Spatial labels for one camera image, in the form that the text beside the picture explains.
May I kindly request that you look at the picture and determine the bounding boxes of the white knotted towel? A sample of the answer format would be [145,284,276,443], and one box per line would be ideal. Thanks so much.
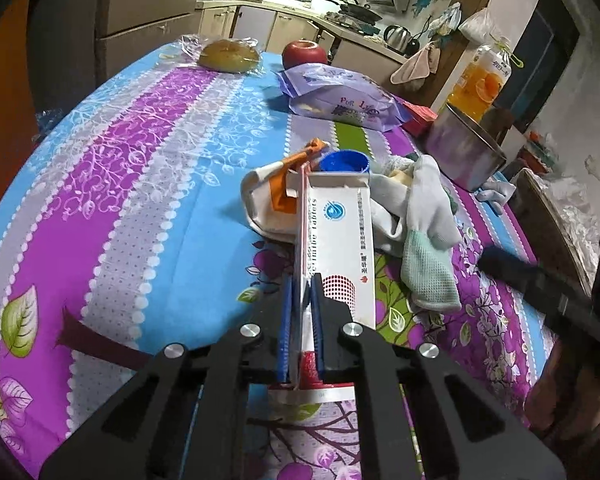
[370,155,460,256]

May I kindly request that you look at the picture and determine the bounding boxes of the white red medicine box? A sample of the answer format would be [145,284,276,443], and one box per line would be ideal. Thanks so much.
[273,171,379,404]

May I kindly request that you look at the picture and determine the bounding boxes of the blue plastic cup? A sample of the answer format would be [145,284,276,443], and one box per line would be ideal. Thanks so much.
[318,150,370,174]

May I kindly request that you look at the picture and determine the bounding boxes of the person's right hand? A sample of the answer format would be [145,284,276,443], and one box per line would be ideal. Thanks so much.
[524,339,600,440]

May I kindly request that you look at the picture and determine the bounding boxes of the dark wooden dining table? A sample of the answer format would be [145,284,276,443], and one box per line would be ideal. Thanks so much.
[509,168,597,295]

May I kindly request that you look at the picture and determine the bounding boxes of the white plastic sheet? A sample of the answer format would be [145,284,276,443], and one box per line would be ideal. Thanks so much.
[545,177,600,266]

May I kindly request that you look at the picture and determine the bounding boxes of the grey cloth glove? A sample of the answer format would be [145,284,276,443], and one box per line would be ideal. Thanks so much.
[476,179,516,206]

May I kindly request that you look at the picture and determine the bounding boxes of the mint green cloth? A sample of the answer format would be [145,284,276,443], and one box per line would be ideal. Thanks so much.
[400,231,460,312]

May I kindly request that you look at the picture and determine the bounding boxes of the steel pot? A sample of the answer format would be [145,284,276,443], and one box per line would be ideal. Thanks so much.
[422,104,506,193]

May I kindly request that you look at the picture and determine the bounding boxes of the red box behind pot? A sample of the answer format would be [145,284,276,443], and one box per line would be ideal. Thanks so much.
[400,99,438,138]

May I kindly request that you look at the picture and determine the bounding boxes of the purple striped floral tablecloth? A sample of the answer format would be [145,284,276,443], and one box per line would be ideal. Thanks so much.
[0,44,548,479]

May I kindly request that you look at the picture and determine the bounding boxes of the orange juice bottle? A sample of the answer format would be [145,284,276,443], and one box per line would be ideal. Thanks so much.
[446,37,512,122]

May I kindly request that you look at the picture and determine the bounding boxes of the pink hanging towel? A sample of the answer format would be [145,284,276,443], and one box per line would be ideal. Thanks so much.
[389,41,441,92]

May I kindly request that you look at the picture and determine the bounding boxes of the dark window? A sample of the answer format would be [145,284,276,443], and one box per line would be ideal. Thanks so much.
[495,0,580,132]

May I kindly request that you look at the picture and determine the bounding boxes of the hanging white plastic bag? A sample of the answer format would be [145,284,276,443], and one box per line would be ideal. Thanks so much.
[458,8,498,44]

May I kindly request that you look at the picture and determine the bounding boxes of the purple snack bag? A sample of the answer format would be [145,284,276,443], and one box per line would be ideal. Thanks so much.
[276,63,412,132]

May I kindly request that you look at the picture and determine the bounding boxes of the red apple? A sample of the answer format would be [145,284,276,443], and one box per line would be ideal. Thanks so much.
[282,39,328,70]

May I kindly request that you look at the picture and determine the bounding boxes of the bread bun in plastic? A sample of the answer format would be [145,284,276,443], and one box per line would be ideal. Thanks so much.
[198,39,261,74]

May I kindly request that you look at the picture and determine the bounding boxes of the silver refrigerator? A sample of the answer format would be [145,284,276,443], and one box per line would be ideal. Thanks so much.
[27,0,199,113]

